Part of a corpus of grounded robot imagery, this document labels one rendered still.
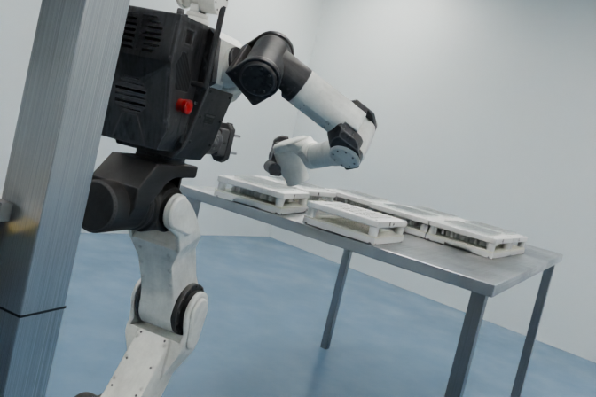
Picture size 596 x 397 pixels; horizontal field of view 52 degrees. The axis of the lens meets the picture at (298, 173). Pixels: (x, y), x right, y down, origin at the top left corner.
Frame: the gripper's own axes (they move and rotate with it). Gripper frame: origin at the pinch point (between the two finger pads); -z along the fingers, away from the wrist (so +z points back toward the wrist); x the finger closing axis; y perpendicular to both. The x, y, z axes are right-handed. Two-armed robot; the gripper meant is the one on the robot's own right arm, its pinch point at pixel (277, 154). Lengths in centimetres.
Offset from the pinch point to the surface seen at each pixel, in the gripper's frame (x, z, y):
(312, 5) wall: -142, -439, 77
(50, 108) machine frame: -4, 121, -44
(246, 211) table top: 20.4, -9.0, -4.2
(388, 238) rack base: 17.0, 12.2, 37.4
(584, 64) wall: -113, -241, 262
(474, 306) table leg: 26, 41, 54
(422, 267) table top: 20, 32, 41
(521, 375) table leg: 79, -65, 149
